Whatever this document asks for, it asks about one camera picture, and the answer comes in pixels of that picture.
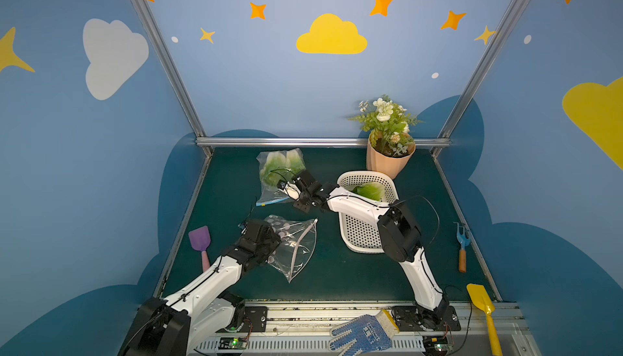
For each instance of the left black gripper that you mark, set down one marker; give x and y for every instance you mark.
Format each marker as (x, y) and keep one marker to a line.
(265, 236)

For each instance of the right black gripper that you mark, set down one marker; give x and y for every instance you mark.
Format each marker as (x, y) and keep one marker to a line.
(302, 186)

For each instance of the pink-zip dotted zip-top bag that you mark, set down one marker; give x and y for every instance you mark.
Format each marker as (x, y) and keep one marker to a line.
(298, 243)

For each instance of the blue-zip bag with cabbages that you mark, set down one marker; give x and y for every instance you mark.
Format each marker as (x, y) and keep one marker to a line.
(276, 172)

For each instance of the green chinese cabbage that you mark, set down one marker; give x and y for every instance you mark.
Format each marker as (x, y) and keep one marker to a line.
(372, 191)

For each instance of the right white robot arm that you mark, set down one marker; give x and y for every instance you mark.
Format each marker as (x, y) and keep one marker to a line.
(399, 233)

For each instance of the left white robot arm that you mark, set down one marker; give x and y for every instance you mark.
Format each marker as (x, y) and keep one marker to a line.
(178, 323)

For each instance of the white perforated plastic basket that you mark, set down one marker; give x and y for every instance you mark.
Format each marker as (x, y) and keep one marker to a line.
(360, 236)

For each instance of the potted artificial flower plant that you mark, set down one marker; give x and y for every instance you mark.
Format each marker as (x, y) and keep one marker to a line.
(390, 144)

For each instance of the blue dotted work glove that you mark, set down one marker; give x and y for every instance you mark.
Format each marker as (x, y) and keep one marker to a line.
(364, 334)

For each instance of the yellow plastic shovel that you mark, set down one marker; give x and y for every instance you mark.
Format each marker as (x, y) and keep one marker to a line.
(480, 298)

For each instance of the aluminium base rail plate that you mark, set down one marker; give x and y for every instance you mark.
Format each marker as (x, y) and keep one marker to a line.
(303, 327)

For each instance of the aluminium frame back rail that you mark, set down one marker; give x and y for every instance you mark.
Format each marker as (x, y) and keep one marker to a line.
(255, 142)

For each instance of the blue garden fork wooden handle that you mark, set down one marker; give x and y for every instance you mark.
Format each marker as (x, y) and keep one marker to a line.
(463, 238)

